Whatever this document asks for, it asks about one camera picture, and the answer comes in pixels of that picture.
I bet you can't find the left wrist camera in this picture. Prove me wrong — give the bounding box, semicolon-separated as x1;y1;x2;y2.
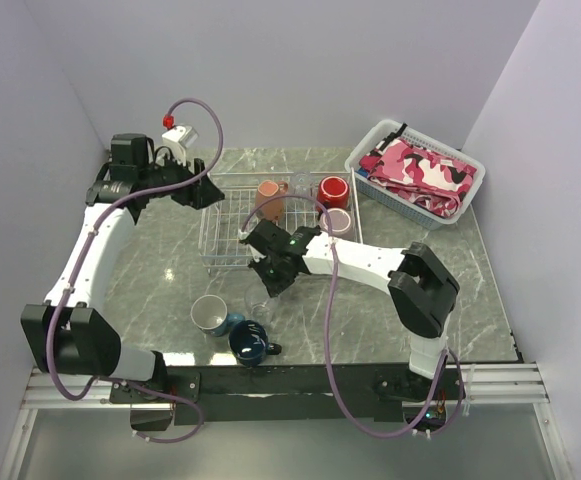
162;114;199;165

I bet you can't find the white plastic basket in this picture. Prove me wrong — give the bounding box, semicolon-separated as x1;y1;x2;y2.
345;119;486;230

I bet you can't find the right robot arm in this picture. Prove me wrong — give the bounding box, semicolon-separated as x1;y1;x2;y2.
238;220;460;399

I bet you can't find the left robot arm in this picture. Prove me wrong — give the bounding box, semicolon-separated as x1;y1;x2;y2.
21;125;225;402

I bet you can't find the clear plastic cup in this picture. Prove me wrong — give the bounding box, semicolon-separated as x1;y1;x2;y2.
290;172;314;210

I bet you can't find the salmon pink mug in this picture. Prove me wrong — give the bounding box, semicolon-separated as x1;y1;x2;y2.
255;180;288;224

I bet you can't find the mauve purple mug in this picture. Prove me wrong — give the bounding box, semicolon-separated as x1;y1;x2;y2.
319;208;355;241

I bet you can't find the light blue mug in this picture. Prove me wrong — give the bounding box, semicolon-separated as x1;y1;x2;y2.
190;295;245;337

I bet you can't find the red mug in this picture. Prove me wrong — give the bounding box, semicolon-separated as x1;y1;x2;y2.
316;176;350;209

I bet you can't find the small clear glass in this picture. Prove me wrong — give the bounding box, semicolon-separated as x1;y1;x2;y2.
244;282;280;323

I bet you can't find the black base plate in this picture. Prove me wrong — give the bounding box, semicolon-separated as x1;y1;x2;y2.
108;363;451;431

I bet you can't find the pink camouflage cloth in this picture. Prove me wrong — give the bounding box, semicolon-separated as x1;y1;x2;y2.
359;136;477;218

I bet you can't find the white wire dish rack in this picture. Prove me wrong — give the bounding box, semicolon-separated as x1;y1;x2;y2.
197;168;364;276

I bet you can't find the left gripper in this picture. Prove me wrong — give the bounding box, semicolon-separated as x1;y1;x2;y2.
140;148;225;209

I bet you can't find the dark blue mug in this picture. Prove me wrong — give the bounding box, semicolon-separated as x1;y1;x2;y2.
228;320;282;368

